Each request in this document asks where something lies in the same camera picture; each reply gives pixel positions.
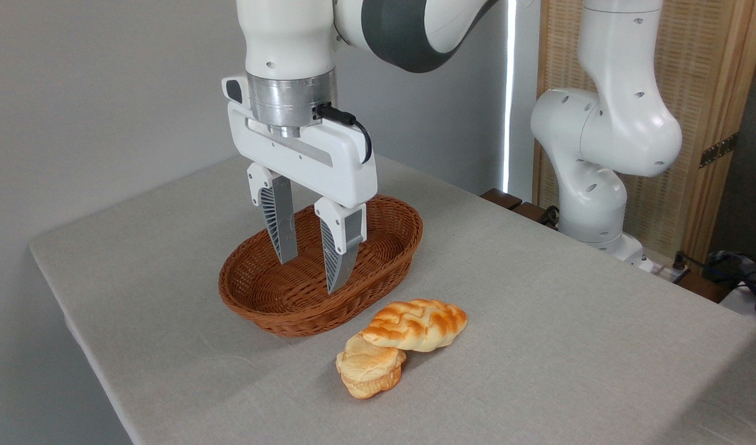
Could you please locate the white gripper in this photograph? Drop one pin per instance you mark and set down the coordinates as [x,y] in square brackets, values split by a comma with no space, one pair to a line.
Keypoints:
[303,157]

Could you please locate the braided golden bread loaf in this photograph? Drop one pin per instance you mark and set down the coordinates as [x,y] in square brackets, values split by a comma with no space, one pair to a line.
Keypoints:
[415,324]

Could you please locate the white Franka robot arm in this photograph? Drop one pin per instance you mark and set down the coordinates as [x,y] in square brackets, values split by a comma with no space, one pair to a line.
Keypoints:
[625,123]

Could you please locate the brown wicker basket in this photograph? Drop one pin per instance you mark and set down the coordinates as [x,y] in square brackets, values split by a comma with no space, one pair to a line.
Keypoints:
[279,303]

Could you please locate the round pale bread roll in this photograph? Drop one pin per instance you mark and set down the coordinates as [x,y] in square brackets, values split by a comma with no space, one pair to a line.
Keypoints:
[368,371]

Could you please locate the dark brown wooden block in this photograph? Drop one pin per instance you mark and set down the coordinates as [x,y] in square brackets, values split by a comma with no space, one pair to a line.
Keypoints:
[500,198]
[531,212]

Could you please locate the grey tablecloth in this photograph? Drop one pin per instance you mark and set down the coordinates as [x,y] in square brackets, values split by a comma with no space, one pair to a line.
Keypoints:
[538,346]

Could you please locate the metal screen hinge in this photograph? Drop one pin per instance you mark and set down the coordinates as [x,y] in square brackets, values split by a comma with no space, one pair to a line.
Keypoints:
[717,150]

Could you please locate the wooden folding screen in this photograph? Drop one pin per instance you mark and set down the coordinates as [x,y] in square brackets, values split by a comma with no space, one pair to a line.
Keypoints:
[705,62]

